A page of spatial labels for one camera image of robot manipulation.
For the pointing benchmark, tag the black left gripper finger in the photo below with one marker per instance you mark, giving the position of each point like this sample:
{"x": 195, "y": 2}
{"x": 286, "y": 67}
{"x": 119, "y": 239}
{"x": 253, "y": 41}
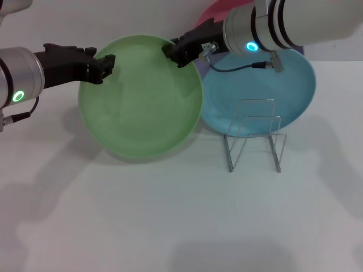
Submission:
{"x": 100, "y": 69}
{"x": 90, "y": 51}

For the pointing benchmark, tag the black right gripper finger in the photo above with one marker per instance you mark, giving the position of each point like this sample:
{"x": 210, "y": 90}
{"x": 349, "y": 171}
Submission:
{"x": 180, "y": 41}
{"x": 178, "y": 55}

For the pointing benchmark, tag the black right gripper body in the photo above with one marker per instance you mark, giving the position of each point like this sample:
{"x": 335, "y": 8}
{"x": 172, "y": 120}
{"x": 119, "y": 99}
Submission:
{"x": 204, "y": 39}

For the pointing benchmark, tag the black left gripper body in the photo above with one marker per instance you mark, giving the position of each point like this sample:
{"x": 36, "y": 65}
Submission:
{"x": 62, "y": 65}

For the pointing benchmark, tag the green plastic plate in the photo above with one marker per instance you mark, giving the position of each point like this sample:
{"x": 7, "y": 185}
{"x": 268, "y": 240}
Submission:
{"x": 141, "y": 99}

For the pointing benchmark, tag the red plastic plate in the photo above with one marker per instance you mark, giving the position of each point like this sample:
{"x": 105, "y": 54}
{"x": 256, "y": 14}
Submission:
{"x": 205, "y": 15}

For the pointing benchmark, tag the purple plastic plate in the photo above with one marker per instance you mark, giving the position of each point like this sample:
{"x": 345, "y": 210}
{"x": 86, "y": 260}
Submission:
{"x": 202, "y": 69}

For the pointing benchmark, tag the light blue plastic plate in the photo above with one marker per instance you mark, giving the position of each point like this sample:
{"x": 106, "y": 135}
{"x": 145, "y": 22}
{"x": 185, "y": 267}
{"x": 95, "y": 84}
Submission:
{"x": 255, "y": 88}

